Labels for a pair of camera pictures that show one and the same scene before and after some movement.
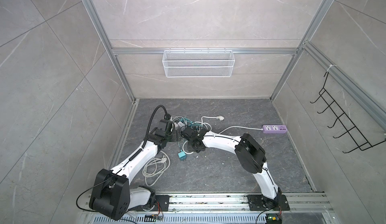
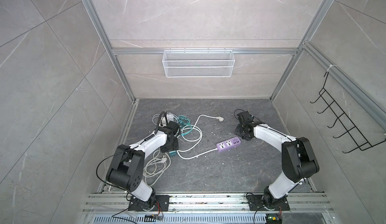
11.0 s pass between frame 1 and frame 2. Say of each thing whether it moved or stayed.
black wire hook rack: stayed
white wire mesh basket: stayed
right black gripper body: moved
